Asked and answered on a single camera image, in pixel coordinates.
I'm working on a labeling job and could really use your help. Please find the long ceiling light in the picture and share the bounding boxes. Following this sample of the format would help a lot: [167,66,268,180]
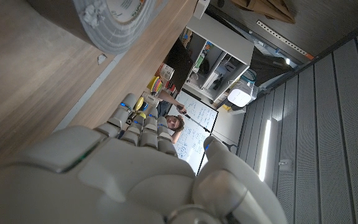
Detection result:
[258,118,273,183]

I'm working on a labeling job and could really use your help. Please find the stack of coloured cups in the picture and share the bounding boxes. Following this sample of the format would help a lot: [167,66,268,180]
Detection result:
[147,76,163,94]

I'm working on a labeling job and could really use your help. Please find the whiteboard with black frame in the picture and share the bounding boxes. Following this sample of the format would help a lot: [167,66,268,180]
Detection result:
[166,89,219,175]

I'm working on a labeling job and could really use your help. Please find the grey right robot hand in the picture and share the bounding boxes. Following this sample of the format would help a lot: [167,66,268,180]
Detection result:
[0,92,288,224]

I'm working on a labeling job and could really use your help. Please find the yellow and black disc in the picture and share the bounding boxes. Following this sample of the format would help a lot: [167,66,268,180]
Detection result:
[134,96,149,119]

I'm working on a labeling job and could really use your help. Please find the white rounded device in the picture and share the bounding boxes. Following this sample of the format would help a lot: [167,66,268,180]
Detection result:
[227,88,254,108]

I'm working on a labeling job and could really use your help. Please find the black computer monitor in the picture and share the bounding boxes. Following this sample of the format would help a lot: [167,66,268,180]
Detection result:
[163,37,195,93]

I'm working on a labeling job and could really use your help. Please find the brown cardboard sheets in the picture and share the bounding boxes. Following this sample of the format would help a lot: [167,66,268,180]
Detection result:
[230,0,296,25]

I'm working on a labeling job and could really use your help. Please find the seated person in dark shirt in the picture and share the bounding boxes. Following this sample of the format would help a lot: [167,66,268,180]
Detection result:
[155,90,188,144]

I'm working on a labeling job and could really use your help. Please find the white perforated rail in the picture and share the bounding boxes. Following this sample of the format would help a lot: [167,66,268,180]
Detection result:
[255,20,315,60]

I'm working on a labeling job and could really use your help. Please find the grey duct tape roll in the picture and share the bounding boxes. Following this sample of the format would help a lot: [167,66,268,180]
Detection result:
[26,0,157,56]

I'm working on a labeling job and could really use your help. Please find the small white ceiling sensor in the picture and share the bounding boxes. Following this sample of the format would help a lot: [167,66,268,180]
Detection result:
[278,159,293,172]

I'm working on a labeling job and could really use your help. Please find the white shelving cabinet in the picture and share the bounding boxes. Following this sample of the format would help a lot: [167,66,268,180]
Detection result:
[183,14,255,105]

